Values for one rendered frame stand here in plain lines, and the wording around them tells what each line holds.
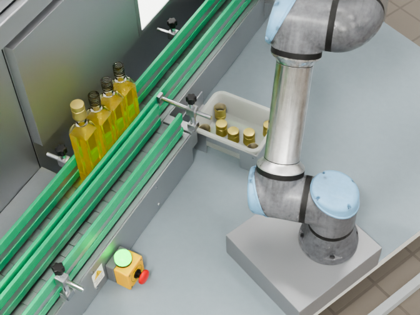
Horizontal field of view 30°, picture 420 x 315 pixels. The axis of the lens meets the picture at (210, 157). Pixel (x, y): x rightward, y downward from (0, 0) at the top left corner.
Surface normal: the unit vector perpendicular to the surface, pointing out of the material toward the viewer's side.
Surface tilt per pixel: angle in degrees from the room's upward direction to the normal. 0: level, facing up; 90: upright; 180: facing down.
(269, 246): 2
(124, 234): 90
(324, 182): 8
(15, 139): 90
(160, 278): 0
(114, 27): 90
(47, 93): 90
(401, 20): 0
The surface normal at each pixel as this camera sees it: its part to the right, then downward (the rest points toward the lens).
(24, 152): 0.87, 0.37
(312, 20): -0.19, 0.10
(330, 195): 0.09, -0.58
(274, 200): -0.22, 0.35
